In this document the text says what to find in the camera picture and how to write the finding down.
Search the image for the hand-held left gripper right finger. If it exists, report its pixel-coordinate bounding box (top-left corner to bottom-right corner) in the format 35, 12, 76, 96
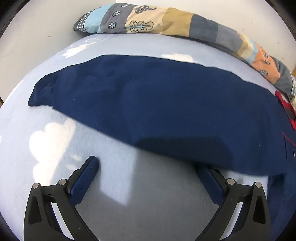
195, 166, 271, 241

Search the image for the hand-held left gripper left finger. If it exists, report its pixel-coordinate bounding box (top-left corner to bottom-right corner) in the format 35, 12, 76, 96
23, 156, 100, 241

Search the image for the navy blue jacket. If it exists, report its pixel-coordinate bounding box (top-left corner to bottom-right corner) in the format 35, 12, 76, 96
28, 54, 296, 241

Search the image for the light blue cloud-print bed sheet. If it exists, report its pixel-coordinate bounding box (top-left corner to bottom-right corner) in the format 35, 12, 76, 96
0, 32, 296, 241

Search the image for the rolled patchwork quilt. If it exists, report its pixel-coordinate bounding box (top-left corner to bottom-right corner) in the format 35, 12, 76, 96
73, 2, 296, 98

